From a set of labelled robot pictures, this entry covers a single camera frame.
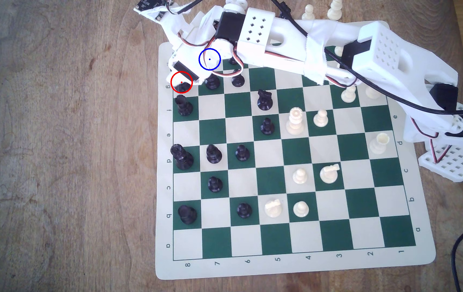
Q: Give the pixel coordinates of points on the black king chess piece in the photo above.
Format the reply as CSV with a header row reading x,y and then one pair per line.
x,y
183,86

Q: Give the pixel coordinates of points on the white queen chess piece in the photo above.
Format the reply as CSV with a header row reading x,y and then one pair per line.
x,y
295,122

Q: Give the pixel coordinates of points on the green and cream chess mat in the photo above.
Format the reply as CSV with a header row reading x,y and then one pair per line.
x,y
296,162

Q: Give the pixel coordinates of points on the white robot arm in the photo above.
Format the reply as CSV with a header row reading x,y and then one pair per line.
x,y
385,48

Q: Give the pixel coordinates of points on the white pawn chess piece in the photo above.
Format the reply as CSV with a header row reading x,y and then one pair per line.
x,y
299,177
348,95
308,13
301,209
320,119

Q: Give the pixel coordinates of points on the black pawn chess piece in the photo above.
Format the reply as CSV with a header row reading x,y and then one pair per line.
x,y
238,81
233,61
244,210
214,155
215,185
242,153
267,127

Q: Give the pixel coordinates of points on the white bishop chess piece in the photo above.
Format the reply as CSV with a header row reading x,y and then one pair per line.
x,y
335,11

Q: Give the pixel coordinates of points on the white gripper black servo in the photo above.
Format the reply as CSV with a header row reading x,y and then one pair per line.
x,y
186,70

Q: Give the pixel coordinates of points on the black rook chess piece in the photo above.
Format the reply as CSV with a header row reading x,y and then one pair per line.
x,y
187,214

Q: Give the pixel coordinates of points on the black queen chess piece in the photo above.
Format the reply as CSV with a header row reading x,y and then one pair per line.
x,y
183,159

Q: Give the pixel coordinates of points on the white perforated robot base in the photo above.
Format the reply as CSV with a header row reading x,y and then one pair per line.
x,y
452,162

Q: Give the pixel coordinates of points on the white rook chess piece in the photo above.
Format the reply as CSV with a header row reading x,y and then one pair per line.
x,y
379,144
373,94

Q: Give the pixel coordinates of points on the white knight chess piece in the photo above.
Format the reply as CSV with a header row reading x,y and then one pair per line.
x,y
329,174
273,208

